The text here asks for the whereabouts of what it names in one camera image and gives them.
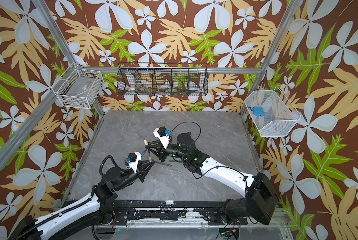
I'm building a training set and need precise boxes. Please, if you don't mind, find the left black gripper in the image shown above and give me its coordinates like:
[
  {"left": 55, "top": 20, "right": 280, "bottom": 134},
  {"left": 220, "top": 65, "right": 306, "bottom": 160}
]
[{"left": 114, "top": 158, "right": 155, "bottom": 193}]

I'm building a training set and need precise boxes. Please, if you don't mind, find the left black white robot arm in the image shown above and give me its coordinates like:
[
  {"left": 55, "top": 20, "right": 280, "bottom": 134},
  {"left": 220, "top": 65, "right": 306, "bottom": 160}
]
[{"left": 9, "top": 156, "right": 155, "bottom": 240}]

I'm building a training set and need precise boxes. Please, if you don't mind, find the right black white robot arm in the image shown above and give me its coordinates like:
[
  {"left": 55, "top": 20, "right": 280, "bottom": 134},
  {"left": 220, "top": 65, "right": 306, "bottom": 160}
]
[{"left": 145, "top": 128, "right": 280, "bottom": 225}]

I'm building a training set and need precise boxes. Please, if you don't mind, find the green pen left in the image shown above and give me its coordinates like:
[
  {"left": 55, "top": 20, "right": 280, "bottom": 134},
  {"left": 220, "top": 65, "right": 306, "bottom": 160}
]
[{"left": 156, "top": 162, "right": 172, "bottom": 167}]

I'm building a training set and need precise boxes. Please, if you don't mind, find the blue object in basket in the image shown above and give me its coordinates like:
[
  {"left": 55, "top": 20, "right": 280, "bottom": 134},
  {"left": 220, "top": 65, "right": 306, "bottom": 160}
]
[{"left": 248, "top": 107, "right": 265, "bottom": 117}]

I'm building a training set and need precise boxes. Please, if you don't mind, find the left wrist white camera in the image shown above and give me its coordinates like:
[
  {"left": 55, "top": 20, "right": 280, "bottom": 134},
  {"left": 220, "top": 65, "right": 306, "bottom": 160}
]
[{"left": 125, "top": 152, "right": 142, "bottom": 173}]

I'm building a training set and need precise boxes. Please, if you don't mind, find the wrist white camera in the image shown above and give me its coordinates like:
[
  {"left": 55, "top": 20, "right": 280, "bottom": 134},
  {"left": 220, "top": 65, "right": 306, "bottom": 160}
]
[
  {"left": 125, "top": 152, "right": 142, "bottom": 173},
  {"left": 153, "top": 127, "right": 171, "bottom": 150}
]

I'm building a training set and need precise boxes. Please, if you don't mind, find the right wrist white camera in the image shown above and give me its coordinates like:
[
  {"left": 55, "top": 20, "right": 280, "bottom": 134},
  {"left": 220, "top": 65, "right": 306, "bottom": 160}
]
[{"left": 153, "top": 127, "right": 171, "bottom": 150}]

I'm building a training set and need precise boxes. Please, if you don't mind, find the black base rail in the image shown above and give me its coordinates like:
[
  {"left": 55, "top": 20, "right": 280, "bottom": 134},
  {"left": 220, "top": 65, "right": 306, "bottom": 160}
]
[{"left": 87, "top": 199, "right": 249, "bottom": 226}]

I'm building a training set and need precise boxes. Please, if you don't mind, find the black wire basket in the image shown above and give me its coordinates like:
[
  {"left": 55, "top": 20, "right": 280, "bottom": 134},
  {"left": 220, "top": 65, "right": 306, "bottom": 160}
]
[{"left": 115, "top": 63, "right": 209, "bottom": 96}]

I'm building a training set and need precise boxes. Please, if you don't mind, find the white wire basket left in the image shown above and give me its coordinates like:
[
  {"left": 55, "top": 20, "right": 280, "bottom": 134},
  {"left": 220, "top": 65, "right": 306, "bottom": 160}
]
[{"left": 53, "top": 65, "right": 104, "bottom": 109}]

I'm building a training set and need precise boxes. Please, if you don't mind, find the white wire basket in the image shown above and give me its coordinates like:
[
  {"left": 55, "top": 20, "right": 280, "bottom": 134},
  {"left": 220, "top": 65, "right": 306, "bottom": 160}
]
[
  {"left": 245, "top": 88, "right": 302, "bottom": 138},
  {"left": 53, "top": 65, "right": 104, "bottom": 109}
]

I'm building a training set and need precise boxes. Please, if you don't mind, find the white wire basket right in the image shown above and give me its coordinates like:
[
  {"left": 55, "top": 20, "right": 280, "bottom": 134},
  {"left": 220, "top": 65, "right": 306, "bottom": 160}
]
[{"left": 245, "top": 88, "right": 302, "bottom": 138}]

